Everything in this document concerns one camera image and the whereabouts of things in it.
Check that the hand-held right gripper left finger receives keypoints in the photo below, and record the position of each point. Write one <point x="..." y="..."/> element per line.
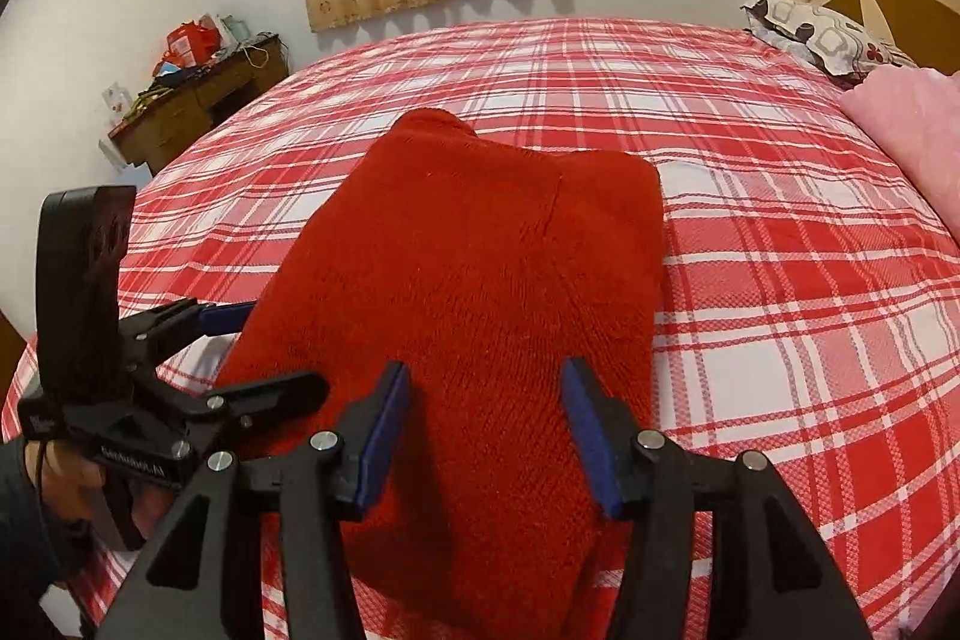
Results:
<point x="382" y="439"/>

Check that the red gift bag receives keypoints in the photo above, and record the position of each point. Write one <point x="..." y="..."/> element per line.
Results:
<point x="187" y="46"/>

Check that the pink floral blanket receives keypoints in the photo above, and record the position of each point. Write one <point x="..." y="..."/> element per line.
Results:
<point x="907" y="123"/>

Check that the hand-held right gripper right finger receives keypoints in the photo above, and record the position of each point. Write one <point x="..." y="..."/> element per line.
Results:
<point x="589" y="439"/>

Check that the brown white patterned pillow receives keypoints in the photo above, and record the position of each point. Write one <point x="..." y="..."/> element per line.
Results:
<point x="817" y="33"/>

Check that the white greeting card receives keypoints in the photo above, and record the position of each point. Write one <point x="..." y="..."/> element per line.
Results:
<point x="116" y="104"/>

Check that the red plaid bed sheet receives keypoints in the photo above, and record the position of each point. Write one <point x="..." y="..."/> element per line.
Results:
<point x="787" y="310"/>

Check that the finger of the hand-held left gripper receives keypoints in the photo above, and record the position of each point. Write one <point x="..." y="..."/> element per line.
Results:
<point x="225" y="317"/>
<point x="277" y="389"/>

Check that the person's left hand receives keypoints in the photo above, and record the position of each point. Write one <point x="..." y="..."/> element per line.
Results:
<point x="64" y="479"/>

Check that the red knit sweater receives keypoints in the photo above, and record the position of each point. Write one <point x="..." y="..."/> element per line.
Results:
<point x="465" y="280"/>

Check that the pile of clothes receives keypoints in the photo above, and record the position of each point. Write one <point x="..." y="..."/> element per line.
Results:
<point x="154" y="96"/>

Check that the brown wooden desk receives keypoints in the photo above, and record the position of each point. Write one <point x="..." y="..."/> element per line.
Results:
<point x="187" y="108"/>

